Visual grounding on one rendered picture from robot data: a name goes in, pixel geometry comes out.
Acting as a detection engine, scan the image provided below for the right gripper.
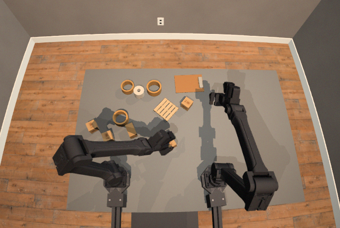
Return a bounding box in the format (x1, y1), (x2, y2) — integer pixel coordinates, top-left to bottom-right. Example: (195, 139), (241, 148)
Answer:
(209, 92), (226, 106)

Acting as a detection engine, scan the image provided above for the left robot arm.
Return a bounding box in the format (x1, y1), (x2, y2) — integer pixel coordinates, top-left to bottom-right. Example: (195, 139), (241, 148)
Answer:
(52, 130), (176, 187)

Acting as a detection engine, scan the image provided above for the grey cylinder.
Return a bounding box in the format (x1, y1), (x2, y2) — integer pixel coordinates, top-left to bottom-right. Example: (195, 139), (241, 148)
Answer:
(134, 86), (145, 99)

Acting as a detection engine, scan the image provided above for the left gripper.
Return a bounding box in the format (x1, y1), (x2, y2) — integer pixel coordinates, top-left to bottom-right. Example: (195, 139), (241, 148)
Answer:
(159, 147), (174, 155)

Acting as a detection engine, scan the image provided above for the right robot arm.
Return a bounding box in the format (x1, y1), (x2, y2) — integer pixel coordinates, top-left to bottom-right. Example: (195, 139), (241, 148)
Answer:
(204, 81), (278, 211)

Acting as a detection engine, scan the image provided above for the small wooden pallet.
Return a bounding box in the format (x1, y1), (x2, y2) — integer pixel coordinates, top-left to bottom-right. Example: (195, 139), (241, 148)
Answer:
(154, 98), (178, 121)

